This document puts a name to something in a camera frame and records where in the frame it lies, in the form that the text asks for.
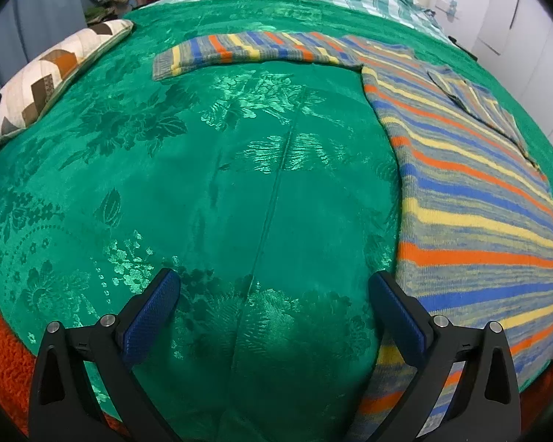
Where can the patchwork geometric pillow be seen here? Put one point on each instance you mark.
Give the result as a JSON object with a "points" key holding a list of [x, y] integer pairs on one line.
{"points": [[30, 94]]}

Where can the green floral bedspread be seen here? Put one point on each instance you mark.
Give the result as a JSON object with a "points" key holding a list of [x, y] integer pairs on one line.
{"points": [[86, 190]]}

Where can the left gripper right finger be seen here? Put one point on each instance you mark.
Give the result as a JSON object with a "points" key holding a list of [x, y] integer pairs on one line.
{"points": [[485, 405]]}

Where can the striped knit sweater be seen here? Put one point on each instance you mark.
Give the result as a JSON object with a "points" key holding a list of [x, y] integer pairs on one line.
{"points": [[313, 163]]}

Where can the blue curtain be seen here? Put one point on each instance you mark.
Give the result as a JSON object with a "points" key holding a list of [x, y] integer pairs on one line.
{"points": [[29, 27]]}

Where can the white wardrobe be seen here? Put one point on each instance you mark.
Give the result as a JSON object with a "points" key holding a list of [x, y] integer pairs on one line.
{"points": [[515, 44]]}

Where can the wall socket with blue plug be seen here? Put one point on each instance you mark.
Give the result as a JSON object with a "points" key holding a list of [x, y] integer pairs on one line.
{"points": [[449, 7]]}

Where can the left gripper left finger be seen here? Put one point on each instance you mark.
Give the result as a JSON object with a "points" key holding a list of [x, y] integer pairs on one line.
{"points": [[62, 404]]}

